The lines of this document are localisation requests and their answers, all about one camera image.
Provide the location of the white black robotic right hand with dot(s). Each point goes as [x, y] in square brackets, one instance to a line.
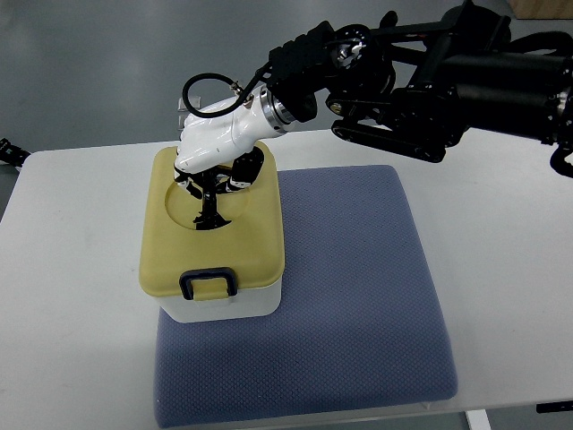
[208, 142]

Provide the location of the yellow storage box lid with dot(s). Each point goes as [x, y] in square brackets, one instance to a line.
[251, 244]

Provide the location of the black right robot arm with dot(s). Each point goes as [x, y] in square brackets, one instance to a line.
[414, 90]

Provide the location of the white storage box base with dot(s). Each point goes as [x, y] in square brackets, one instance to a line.
[239, 302]

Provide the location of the cardboard box corner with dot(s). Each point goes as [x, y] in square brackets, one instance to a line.
[542, 9]

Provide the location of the upper floor marker tile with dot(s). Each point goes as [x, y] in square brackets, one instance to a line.
[181, 106]

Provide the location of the black left robot part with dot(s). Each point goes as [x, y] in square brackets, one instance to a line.
[12, 155]

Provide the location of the blue grey cushion mat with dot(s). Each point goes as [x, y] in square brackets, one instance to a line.
[359, 323]

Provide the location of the white table leg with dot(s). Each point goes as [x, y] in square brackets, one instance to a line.
[478, 420]

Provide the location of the black table bracket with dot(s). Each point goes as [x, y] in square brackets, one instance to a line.
[554, 407]

